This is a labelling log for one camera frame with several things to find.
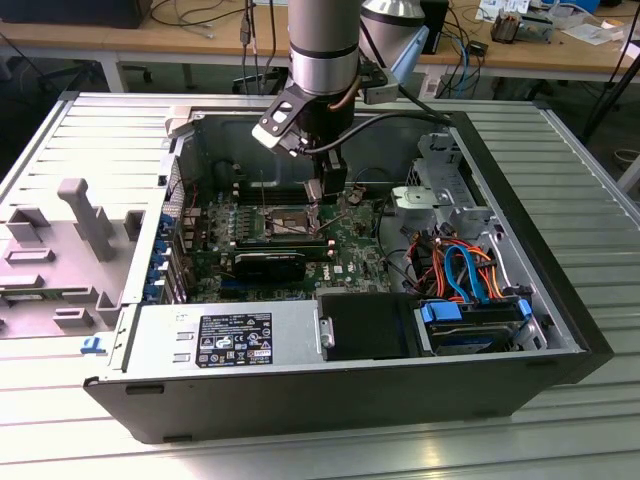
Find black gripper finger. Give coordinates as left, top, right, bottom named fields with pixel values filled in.
left=319, top=148, right=350, bottom=205

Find metal socket cover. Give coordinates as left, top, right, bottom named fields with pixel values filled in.
left=305, top=199, right=354, bottom=237

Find CPU socket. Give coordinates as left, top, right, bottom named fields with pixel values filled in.
left=257, top=199, right=326, bottom=240

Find green motherboard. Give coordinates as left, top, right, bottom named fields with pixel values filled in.
left=180, top=185, right=404, bottom=305

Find black graphics card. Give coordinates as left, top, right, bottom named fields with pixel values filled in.
left=232, top=249, right=307, bottom=282

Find silver metal drive cage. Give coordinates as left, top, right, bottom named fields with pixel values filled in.
left=389, top=127, right=501, bottom=241

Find small black upright box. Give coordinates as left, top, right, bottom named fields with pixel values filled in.
left=418, top=0, right=451, bottom=56

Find silver power supply unit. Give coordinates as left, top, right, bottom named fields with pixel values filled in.
left=119, top=299, right=321, bottom=374

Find hard disk in blue carrier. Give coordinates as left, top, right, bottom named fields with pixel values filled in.
left=412, top=297, right=534, bottom=357

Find black rating label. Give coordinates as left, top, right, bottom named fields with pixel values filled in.
left=198, top=313, right=274, bottom=370

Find metal heatsink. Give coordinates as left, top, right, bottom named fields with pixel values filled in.
left=489, top=10, right=526, bottom=45

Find black and silver PC case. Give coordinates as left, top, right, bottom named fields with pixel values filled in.
left=82, top=92, right=615, bottom=445

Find wooden desk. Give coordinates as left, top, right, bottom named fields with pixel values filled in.
left=0, top=0, right=640, bottom=84

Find grey plastic parts rack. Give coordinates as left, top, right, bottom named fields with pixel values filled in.
left=0, top=177, right=146, bottom=341

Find black computer box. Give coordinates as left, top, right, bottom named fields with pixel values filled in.
left=0, top=0, right=151, bottom=30

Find white papers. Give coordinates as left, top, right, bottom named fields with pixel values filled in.
left=559, top=14, right=626, bottom=47

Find black tripod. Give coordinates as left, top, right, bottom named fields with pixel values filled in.
left=582, top=29, right=640, bottom=144

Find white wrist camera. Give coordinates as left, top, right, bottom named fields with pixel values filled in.
left=357, top=67, right=401, bottom=105
left=251, top=84, right=314, bottom=156

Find thick black cable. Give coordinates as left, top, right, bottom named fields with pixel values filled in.
left=374, top=195, right=426, bottom=297

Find black camera cable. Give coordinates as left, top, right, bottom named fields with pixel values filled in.
left=294, top=112, right=456, bottom=154

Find blue data wire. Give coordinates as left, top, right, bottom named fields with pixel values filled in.
left=442, top=242, right=494, bottom=306

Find orange power wire bundle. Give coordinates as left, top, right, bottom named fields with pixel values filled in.
left=407, top=234, right=504, bottom=301

